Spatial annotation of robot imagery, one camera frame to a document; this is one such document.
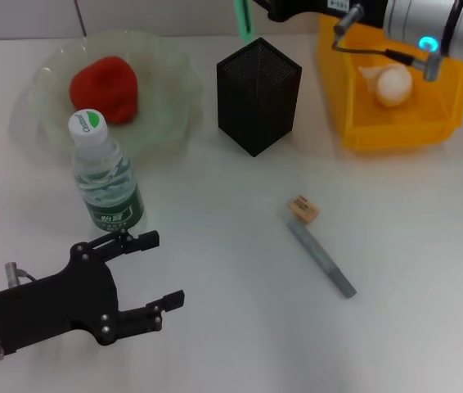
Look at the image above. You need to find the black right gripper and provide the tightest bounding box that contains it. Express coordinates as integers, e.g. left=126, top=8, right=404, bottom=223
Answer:
left=267, top=0, right=388, bottom=28

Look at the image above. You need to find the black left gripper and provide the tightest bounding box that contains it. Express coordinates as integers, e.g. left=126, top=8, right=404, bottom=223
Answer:
left=0, top=228, right=186, bottom=355

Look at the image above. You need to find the green utility knife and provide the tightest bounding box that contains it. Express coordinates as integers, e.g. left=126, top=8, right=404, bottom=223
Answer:
left=233, top=0, right=256, bottom=44

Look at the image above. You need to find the clear water bottle green label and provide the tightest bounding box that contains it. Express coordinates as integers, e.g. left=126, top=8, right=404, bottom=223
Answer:
left=67, top=108, right=146, bottom=234

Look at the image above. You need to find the white paper ball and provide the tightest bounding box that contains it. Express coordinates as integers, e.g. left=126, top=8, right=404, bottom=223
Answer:
left=357, top=63, right=415, bottom=108

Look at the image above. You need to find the grey marker pen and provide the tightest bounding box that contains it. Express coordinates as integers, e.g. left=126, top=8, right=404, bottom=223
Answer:
left=286, top=219, right=357, bottom=299

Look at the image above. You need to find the tan eraser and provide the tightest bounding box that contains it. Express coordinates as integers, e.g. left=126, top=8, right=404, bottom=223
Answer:
left=287, top=195, right=321, bottom=224

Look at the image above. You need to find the red orange fruit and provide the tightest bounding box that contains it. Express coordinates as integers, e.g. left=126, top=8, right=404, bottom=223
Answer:
left=70, top=56, right=139, bottom=124

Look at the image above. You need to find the black mesh pen holder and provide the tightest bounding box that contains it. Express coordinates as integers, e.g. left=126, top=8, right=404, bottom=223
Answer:
left=216, top=37, right=303, bottom=158

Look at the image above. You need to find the pale green glass fruit plate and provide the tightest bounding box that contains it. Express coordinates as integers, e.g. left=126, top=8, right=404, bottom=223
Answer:
left=30, top=30, right=205, bottom=156

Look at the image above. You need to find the yellow plastic bin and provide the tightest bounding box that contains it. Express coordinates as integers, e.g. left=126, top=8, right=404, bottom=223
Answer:
left=317, top=7, right=463, bottom=155

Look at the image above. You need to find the right wrist cable with plug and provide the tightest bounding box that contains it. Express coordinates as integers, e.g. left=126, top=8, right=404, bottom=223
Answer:
left=333, top=3, right=445, bottom=81

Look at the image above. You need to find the wrist cable with plug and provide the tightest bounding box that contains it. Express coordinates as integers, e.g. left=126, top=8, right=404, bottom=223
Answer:
left=333, top=3, right=445, bottom=81
left=3, top=261, right=38, bottom=287

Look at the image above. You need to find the left wrist cable with plug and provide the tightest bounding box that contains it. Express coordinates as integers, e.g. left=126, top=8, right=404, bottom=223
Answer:
left=3, top=261, right=38, bottom=287

